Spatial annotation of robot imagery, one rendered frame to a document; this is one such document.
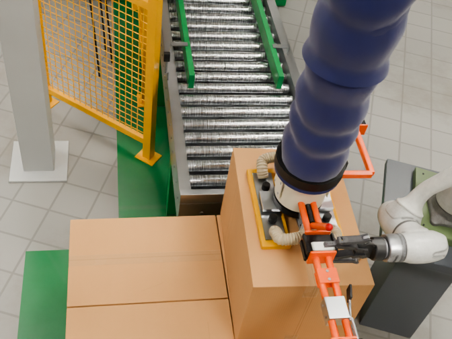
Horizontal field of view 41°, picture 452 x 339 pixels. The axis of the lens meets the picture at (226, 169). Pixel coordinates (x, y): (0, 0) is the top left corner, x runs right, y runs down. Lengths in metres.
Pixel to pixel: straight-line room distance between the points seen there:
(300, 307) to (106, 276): 0.76
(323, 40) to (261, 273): 0.78
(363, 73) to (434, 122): 2.67
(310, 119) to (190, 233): 0.97
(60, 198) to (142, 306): 1.17
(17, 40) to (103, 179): 0.94
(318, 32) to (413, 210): 0.77
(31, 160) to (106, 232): 1.00
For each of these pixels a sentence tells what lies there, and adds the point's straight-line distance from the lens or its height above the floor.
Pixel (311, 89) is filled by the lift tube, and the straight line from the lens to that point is 1.67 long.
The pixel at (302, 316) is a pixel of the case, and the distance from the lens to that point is 2.13.
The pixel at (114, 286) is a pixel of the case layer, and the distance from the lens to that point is 2.35.
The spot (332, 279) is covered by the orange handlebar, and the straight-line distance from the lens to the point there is 1.82.
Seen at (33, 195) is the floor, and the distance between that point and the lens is 3.35.
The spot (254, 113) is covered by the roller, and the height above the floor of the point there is 0.54.
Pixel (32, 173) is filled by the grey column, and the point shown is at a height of 0.02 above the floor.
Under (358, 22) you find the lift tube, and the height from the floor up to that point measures 1.78.
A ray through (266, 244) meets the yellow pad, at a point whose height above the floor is 0.96.
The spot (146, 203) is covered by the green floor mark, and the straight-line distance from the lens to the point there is 3.28.
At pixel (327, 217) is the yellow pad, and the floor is 0.99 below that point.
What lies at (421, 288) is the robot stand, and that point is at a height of 0.41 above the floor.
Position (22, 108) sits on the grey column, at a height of 0.47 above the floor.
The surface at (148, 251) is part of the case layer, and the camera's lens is 2.44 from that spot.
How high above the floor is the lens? 2.56
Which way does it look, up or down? 47 degrees down
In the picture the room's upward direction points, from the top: 11 degrees clockwise
